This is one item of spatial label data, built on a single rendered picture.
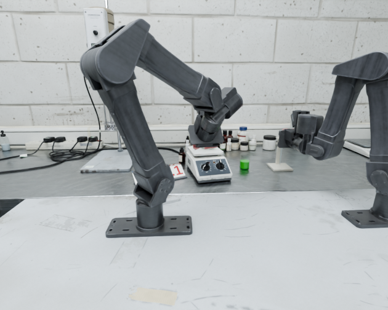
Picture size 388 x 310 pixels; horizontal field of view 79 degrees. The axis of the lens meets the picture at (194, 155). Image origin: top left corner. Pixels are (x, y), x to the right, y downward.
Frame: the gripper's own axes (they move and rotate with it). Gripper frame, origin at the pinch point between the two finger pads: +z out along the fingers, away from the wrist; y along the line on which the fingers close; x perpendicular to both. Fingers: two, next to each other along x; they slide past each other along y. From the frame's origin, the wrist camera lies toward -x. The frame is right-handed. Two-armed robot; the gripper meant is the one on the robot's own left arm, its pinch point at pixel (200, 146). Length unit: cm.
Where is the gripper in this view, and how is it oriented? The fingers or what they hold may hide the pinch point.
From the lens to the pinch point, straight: 79.2
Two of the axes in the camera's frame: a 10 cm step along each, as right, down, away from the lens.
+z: -1.7, 4.1, 9.0
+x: 1.4, 9.1, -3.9
